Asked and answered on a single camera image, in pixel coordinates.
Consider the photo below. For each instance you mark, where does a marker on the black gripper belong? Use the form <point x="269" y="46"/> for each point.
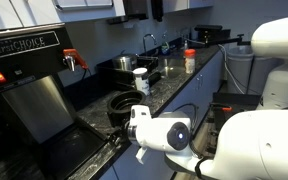
<point x="121" y="134"/>

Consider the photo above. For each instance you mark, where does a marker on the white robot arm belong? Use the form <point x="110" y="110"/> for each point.
<point x="251" y="145"/>

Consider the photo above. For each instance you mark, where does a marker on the black commercial coffee maker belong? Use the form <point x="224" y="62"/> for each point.
<point x="33" y="104"/>

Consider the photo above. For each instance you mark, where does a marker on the white cylindrical canister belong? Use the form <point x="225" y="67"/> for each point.
<point x="141" y="80"/>

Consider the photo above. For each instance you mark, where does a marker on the stainless steel pot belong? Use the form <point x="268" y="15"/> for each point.
<point x="125" y="62"/>

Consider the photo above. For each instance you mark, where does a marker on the stainless steel sink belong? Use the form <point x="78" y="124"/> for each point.
<point x="170" y="68"/>

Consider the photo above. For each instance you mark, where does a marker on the orange hot water tap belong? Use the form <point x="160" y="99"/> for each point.
<point x="74" y="58"/>

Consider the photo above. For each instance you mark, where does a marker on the green soap bottle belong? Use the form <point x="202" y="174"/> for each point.
<point x="165" y="48"/>

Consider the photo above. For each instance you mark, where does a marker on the upper orange black clamp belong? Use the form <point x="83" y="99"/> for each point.
<point x="220" y="106"/>

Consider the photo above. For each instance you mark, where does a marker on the orange lid spice jar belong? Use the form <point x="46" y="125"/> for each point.
<point x="189" y="60"/>

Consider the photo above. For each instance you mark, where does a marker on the black paper towel dispenser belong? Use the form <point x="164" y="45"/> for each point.
<point x="138" y="10"/>

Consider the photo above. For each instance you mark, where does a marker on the white plastic bucket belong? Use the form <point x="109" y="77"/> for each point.
<point x="239" y="65"/>

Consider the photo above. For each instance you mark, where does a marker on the white upper cabinets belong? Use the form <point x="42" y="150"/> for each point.
<point x="28" y="13"/>

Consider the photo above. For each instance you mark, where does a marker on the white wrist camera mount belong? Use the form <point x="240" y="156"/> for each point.
<point x="137" y="128"/>

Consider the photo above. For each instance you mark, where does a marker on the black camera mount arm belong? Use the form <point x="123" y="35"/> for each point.
<point x="209" y="35"/>

